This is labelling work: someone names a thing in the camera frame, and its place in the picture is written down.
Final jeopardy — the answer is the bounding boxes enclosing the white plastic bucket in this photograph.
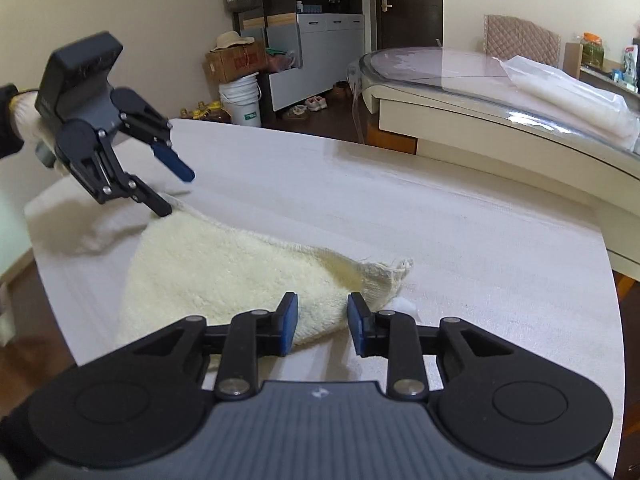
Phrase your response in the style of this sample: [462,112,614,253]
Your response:
[218,76,262,128]

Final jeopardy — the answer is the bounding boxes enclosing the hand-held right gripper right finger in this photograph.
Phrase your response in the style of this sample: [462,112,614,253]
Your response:
[347,291,521,402]

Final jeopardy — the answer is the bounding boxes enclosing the cream terry towel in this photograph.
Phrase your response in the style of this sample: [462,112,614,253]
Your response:
[116,200,415,361]

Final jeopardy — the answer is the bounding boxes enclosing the clear plastic bag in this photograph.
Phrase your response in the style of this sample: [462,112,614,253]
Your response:
[492,54,640,151]

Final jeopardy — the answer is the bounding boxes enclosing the grey storage cabinet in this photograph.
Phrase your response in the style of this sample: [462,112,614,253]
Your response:
[235,0,366,111]

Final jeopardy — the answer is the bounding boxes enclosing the orange-lid glass jar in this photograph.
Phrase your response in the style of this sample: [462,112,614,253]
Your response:
[580,32,606,68]

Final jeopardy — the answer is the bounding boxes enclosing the dark brown door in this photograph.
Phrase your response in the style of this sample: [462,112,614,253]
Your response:
[375,0,443,53]

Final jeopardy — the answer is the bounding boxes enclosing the person's left hand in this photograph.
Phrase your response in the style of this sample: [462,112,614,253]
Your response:
[11,90,51,146]

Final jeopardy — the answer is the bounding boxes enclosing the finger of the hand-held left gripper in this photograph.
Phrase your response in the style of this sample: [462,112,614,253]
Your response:
[120,105,196,182]
[70,140,173,218]

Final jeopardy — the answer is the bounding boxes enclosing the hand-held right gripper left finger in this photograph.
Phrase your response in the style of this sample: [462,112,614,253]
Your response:
[132,292,299,401]

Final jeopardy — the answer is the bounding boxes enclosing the cardboard box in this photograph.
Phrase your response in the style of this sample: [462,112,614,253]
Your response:
[205,42,268,83]

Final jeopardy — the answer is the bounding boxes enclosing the straw hat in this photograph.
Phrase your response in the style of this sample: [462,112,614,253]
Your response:
[210,31,256,52]

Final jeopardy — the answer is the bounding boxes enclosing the glass-top dining table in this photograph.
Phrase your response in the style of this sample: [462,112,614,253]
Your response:
[347,46,640,281]

